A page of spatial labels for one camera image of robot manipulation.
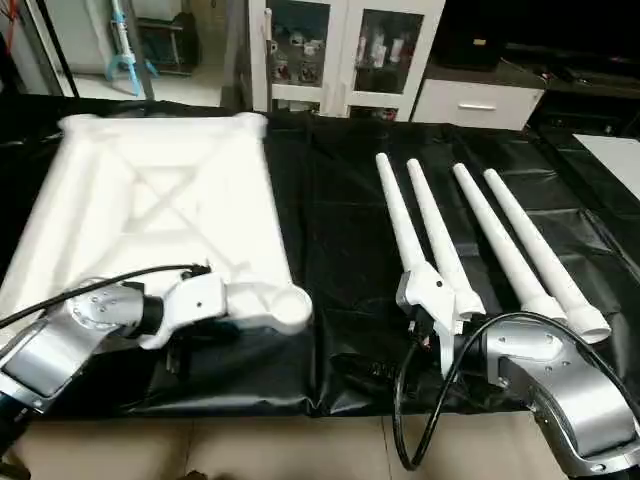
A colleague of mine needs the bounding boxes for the white plastic table leg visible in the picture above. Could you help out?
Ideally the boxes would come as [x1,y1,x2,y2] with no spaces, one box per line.
[375,152,433,276]
[405,158,488,323]
[452,162,569,324]
[483,167,613,345]

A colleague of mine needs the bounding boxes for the light blue stand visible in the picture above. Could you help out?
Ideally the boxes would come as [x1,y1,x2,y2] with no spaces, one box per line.
[103,0,161,98]

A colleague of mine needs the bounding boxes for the dark low sideboard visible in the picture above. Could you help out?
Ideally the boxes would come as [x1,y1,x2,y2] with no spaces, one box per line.
[430,0,640,136]

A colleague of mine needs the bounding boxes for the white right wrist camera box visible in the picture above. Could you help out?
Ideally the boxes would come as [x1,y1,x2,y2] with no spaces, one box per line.
[396,260,469,379]

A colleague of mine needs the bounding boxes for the white drawer unit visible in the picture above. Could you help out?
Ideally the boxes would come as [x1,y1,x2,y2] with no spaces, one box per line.
[411,77,547,132]

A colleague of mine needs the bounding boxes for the white plastic table top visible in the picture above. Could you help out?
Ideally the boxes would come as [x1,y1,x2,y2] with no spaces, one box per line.
[0,112,314,336]

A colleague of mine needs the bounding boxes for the black work mat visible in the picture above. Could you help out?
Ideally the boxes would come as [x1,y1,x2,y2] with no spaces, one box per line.
[0,95,640,417]

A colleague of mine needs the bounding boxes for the white flat board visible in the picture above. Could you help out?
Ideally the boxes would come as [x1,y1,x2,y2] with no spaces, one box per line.
[573,133,640,201]

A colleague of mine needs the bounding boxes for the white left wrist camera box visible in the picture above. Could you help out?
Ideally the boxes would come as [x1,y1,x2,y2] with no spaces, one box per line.
[140,270,241,351]

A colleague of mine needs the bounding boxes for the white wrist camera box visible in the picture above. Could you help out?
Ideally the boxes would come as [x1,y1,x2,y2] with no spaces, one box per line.
[140,270,241,351]
[396,260,469,379]

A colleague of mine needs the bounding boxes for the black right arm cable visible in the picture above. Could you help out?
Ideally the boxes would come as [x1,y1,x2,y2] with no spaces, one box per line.
[392,310,611,471]

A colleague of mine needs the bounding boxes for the white glass door cabinet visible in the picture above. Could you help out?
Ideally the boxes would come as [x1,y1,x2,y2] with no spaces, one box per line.
[248,0,447,120]

